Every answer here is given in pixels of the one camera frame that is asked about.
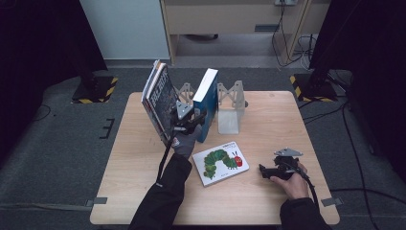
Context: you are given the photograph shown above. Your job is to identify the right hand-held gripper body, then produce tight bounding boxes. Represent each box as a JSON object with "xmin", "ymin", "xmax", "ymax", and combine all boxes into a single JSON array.
[{"xmin": 273, "ymin": 147, "xmax": 304, "ymax": 180}]

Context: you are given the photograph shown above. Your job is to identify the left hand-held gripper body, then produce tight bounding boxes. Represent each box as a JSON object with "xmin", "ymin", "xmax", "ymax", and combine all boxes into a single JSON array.
[{"xmin": 170, "ymin": 101, "xmax": 199, "ymax": 133}]

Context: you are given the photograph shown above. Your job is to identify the thick blue book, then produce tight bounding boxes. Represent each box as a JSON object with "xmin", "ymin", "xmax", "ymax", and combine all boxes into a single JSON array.
[{"xmin": 192, "ymin": 67, "xmax": 220, "ymax": 144}]

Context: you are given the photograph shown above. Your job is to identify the grey expandable metal book rack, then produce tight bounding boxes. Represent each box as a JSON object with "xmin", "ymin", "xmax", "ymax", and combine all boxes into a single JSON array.
[{"xmin": 173, "ymin": 80, "xmax": 249, "ymax": 135}]

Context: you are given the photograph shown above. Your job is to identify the dark magazine white lettering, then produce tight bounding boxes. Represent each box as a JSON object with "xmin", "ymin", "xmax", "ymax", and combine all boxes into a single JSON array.
[{"xmin": 147, "ymin": 62, "xmax": 180, "ymax": 146}]

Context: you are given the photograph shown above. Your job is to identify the white caterpillar board book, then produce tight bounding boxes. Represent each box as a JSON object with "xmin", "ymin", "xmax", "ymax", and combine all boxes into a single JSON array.
[{"xmin": 192, "ymin": 141, "xmax": 251, "ymax": 188}]

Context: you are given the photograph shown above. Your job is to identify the grey portrait magazine red band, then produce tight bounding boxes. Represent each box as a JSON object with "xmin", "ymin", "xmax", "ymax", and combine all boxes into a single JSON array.
[{"xmin": 141, "ymin": 59, "xmax": 168, "ymax": 143}]

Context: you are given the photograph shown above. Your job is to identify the person's right hand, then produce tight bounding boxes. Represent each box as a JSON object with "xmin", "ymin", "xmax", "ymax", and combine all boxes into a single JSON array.
[{"xmin": 270, "ymin": 164, "xmax": 310, "ymax": 200}]

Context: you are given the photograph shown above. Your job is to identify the person's left hand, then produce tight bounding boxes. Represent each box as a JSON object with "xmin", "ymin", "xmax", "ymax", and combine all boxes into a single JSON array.
[{"xmin": 171, "ymin": 124, "xmax": 204, "ymax": 159}]

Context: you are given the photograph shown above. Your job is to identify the grey tape piece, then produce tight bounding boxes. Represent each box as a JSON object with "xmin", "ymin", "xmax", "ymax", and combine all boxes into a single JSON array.
[
  {"xmin": 85, "ymin": 196, "xmax": 108, "ymax": 207},
  {"xmin": 320, "ymin": 196, "xmax": 344, "ymax": 207}
]

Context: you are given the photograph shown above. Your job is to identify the black yellow-striped stand base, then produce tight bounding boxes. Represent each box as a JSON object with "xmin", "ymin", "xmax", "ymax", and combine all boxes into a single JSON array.
[
  {"xmin": 71, "ymin": 75, "xmax": 119, "ymax": 104},
  {"xmin": 289, "ymin": 73, "xmax": 339, "ymax": 104}
]

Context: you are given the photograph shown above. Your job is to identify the light wooden cabinet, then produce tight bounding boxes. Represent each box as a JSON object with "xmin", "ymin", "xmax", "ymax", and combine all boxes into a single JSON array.
[{"xmin": 159, "ymin": 0, "xmax": 331, "ymax": 66}]

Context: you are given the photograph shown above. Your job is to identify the white panel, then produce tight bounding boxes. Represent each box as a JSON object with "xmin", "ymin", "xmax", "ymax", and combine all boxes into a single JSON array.
[{"xmin": 79, "ymin": 0, "xmax": 170, "ymax": 61}]

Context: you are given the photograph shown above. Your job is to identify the black curtain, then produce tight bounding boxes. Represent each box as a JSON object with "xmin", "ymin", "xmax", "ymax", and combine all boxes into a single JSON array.
[
  {"xmin": 0, "ymin": 0, "xmax": 108, "ymax": 164},
  {"xmin": 308, "ymin": 0, "xmax": 406, "ymax": 175}
]

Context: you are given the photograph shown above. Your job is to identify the right hand-held gripper cable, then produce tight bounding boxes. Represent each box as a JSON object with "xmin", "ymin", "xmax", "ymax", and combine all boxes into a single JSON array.
[{"xmin": 286, "ymin": 159, "xmax": 320, "ymax": 209}]

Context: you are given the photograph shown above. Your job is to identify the hand-held gripper cable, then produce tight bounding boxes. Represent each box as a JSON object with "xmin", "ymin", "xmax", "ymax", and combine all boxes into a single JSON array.
[
  {"xmin": 156, "ymin": 126, "xmax": 178, "ymax": 190},
  {"xmin": 286, "ymin": 159, "xmax": 320, "ymax": 209}
]

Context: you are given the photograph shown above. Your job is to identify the left hand-held gripper cable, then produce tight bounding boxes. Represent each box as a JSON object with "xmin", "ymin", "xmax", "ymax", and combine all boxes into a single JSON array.
[{"xmin": 156, "ymin": 126, "xmax": 178, "ymax": 190}]

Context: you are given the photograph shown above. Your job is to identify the long black floor cable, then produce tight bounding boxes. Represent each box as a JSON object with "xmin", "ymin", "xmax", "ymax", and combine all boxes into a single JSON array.
[{"xmin": 328, "ymin": 102, "xmax": 406, "ymax": 205}]

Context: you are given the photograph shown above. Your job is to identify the white floor cables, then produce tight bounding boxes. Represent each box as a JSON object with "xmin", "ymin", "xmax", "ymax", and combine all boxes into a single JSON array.
[{"xmin": 296, "ymin": 34, "xmax": 318, "ymax": 71}]

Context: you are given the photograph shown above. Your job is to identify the black cable from power strip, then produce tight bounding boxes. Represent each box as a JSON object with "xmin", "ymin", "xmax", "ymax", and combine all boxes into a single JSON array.
[{"xmin": 271, "ymin": 3, "xmax": 309, "ymax": 69}]

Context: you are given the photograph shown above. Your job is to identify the thin black floor cable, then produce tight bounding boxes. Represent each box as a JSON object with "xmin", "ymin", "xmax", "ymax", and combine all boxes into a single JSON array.
[{"xmin": 32, "ymin": 103, "xmax": 52, "ymax": 123}]

